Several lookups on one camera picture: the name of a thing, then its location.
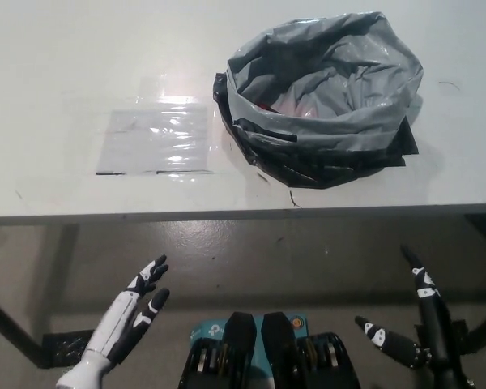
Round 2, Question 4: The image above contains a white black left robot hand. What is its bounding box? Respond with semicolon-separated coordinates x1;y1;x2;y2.
84;254;171;364

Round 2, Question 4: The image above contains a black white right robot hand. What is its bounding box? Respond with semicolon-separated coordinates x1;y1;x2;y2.
354;242;471;389

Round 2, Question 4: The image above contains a red pink sheet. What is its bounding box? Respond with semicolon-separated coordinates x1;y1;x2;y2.
257;99;321;118

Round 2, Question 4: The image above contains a black square mat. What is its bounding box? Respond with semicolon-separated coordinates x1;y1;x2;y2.
388;119;420;168

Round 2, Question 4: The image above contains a black floor plate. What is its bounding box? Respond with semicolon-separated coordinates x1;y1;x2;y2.
42;330;92;368

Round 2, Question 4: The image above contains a grey plastic bag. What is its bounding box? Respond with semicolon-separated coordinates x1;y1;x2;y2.
211;11;425;190

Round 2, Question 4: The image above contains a grey taped patch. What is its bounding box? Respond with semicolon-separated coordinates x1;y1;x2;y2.
95;107;211;176

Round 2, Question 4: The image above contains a black teal robot body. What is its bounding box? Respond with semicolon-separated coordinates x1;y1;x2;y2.
177;310;364;389

